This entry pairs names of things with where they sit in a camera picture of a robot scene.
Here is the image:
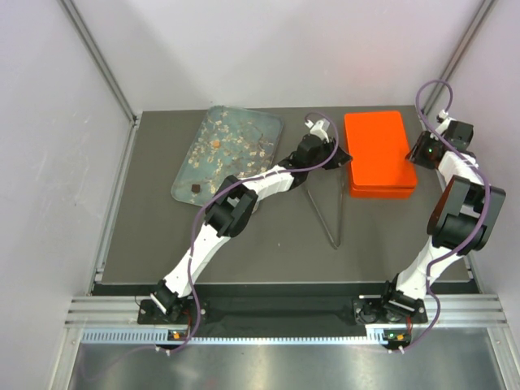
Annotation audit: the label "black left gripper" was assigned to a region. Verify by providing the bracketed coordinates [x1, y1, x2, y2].
[306, 136, 353, 171]

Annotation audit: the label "orange box lid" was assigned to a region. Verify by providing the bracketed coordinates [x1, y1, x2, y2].
[344, 110, 415, 186]

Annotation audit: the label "orange chocolate box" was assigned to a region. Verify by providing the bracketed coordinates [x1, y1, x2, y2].
[349, 167, 418, 199]

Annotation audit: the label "metal serving tongs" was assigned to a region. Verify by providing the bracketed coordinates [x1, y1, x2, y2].
[303, 171, 346, 250]

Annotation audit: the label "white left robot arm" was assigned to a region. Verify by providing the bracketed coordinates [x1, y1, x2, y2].
[150, 134, 353, 323]

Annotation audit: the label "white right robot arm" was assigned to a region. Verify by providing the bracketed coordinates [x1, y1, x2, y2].
[379, 116, 506, 323]

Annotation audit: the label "blue floral serving tray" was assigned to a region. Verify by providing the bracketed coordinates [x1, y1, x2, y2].
[171, 106, 284, 206]

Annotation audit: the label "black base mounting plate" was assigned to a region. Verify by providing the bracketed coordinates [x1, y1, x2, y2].
[136, 294, 427, 338]

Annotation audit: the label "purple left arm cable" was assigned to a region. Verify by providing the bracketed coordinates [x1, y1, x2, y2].
[154, 112, 338, 354]

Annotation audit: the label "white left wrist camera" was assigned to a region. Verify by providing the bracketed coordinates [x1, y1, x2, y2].
[305, 119, 330, 142]

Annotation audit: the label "aluminium slotted rail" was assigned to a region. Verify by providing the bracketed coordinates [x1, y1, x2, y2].
[65, 293, 507, 346]

